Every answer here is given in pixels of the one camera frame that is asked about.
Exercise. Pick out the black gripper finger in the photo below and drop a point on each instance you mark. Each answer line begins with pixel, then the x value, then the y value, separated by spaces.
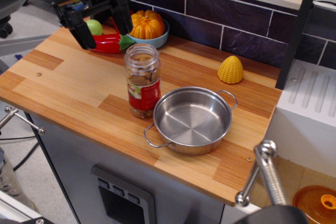
pixel 119 5
pixel 73 20

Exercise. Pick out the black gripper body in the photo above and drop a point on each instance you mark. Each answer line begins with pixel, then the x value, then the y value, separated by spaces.
pixel 89 1

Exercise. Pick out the clear jar of almonds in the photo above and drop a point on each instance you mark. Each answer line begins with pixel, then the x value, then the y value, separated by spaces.
pixel 142 71

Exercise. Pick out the stainless steel pot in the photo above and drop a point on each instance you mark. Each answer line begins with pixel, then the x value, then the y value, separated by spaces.
pixel 192 120

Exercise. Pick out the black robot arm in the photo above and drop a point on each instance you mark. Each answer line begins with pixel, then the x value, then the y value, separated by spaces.
pixel 71 14

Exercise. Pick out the green toy apple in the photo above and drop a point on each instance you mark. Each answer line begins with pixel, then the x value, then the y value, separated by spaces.
pixel 95 27

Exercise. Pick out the orange toy pumpkin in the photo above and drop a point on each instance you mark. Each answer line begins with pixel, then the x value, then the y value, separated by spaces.
pixel 147 24

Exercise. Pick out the red toy chili pepper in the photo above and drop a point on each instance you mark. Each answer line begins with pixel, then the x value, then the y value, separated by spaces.
pixel 112 43

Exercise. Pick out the light blue bowl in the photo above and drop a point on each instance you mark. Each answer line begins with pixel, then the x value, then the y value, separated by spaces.
pixel 156 42

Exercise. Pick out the office chair base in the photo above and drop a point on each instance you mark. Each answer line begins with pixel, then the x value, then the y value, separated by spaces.
pixel 6 28

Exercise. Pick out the yellow toy corn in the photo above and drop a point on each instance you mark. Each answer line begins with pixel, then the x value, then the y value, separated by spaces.
pixel 231 70

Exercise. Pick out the grey toy oven panel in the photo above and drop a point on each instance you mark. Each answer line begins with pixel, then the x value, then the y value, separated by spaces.
pixel 124 202

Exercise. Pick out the white toy sink drainer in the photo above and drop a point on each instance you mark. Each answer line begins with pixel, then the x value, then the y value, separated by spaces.
pixel 310 92

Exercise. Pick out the orange plastic lid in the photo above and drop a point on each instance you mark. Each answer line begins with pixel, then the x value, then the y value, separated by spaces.
pixel 317 202

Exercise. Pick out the silver clamp handle left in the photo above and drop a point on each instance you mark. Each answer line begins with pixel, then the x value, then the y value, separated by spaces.
pixel 12 112

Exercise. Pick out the black vertical post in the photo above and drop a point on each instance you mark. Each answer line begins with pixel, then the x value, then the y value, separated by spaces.
pixel 288 60

